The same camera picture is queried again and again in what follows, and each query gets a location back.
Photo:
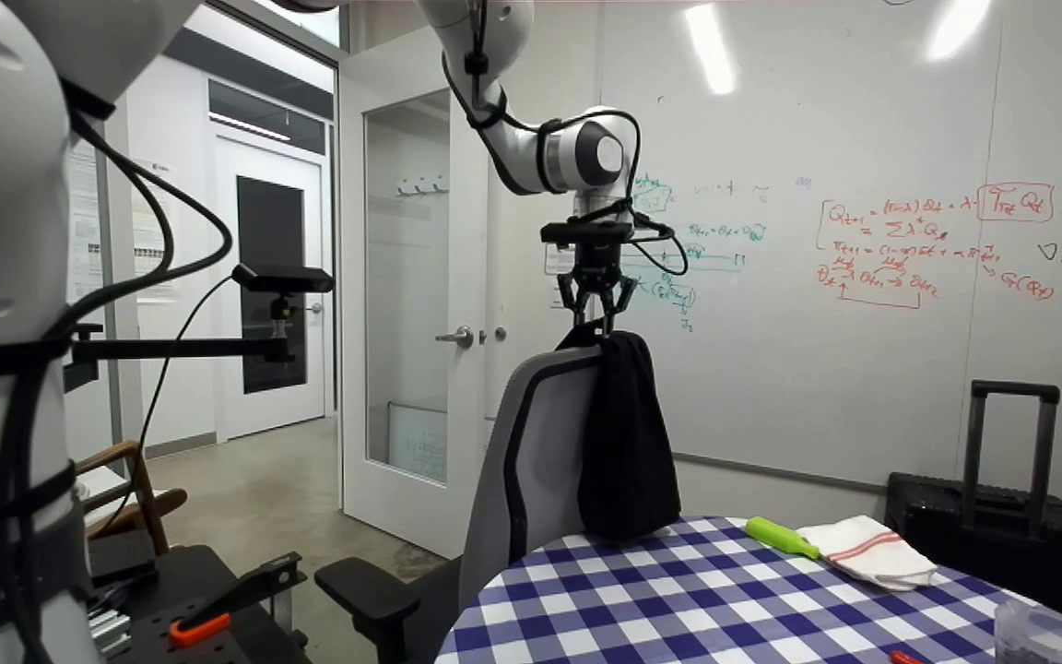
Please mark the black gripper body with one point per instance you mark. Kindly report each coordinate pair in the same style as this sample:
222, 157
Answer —
597, 267

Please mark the black cloth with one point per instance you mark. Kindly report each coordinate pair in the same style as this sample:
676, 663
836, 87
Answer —
629, 442

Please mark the grey office chair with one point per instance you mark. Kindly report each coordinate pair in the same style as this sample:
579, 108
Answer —
535, 465

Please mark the wooden chair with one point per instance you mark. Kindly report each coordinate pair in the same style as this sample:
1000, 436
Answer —
126, 490

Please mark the white glass door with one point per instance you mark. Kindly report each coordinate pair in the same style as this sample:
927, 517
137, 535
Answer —
423, 371

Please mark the green marker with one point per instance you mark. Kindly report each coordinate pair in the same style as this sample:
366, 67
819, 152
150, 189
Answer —
785, 535

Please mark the blue white checkered tablecloth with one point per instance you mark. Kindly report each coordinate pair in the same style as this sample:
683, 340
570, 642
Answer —
702, 601

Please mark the white towel with red stripes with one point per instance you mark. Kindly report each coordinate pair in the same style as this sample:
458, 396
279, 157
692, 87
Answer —
869, 551

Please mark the black suitcase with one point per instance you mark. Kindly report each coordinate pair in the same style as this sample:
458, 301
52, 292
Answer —
996, 540

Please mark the black stereo camera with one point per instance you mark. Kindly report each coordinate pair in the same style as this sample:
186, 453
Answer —
286, 276

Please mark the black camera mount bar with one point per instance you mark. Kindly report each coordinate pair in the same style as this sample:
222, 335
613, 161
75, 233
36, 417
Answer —
186, 348

